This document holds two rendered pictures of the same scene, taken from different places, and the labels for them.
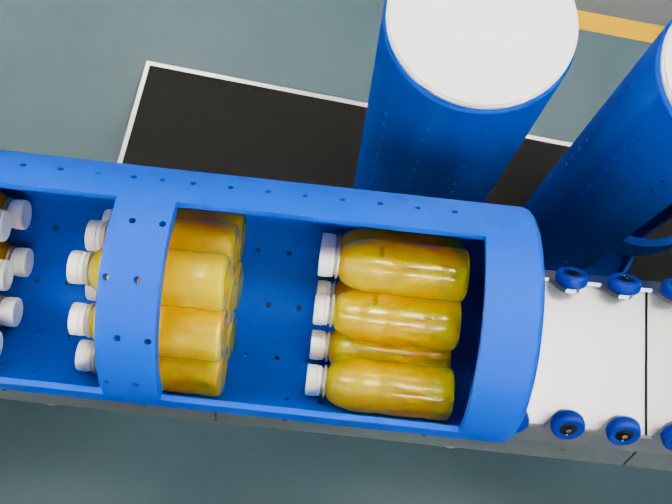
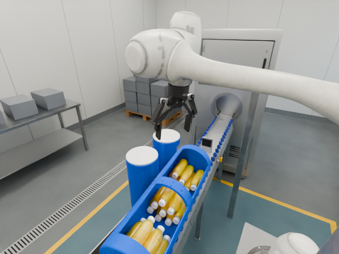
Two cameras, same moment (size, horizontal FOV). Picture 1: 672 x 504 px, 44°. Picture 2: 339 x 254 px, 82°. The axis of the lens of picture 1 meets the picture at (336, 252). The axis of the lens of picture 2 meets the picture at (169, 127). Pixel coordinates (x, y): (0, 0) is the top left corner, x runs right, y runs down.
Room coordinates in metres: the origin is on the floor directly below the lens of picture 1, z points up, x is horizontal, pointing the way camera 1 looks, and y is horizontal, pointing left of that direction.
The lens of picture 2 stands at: (-0.20, 0.97, 2.03)
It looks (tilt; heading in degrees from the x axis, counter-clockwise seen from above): 27 degrees down; 297
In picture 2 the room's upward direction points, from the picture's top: straight up
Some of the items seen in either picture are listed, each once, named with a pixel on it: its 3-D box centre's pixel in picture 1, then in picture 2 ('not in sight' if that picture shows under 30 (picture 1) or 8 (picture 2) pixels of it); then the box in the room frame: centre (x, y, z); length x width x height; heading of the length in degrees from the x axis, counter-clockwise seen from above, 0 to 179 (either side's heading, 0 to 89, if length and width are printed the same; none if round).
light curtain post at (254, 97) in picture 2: not in sight; (241, 158); (-0.11, -0.79, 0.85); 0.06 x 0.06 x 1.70; 1
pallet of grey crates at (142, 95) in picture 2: not in sight; (153, 92); (2.27, -2.95, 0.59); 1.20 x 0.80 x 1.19; 176
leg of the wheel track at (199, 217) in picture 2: not in sight; (199, 218); (0.14, -0.34, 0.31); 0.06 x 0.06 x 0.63; 1
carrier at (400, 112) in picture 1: (435, 141); (145, 192); (0.66, -0.16, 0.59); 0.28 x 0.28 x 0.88
